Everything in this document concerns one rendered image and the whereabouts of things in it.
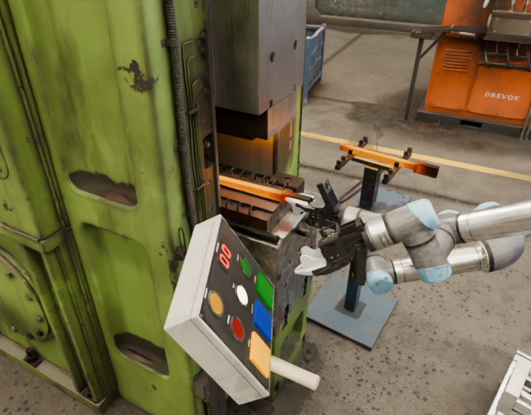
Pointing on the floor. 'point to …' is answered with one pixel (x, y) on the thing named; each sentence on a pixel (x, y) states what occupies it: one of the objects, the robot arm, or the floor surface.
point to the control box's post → (216, 396)
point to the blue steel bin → (314, 57)
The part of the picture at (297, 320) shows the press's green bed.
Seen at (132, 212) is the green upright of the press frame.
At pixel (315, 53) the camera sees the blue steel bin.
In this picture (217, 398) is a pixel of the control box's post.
